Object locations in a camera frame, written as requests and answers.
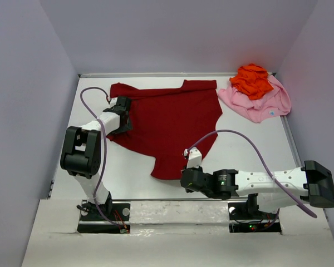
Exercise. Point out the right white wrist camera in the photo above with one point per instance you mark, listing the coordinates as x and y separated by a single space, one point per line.
194 157

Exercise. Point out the orange t shirt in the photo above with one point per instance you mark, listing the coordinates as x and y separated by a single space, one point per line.
252 80

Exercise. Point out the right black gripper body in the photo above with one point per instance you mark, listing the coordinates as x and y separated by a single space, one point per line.
187 181

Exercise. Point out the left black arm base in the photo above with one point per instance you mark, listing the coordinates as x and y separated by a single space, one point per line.
91 221

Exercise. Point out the dark red t shirt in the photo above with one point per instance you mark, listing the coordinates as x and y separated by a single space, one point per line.
166 121

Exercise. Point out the metal rail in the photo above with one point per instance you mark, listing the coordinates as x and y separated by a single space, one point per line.
295 150
233 199

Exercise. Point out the front metal rail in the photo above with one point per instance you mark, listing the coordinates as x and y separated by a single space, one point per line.
233 199

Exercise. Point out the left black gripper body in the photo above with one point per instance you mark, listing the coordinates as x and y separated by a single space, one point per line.
122 103

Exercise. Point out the pink t shirt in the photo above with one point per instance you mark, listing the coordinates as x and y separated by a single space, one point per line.
272 104

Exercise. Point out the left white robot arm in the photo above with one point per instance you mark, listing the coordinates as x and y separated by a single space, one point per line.
82 150

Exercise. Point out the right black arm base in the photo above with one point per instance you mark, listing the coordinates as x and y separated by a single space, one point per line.
243 221

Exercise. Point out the right side metal rail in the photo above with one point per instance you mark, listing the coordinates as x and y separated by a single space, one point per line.
295 150

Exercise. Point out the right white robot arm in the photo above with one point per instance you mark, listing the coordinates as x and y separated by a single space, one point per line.
312 183

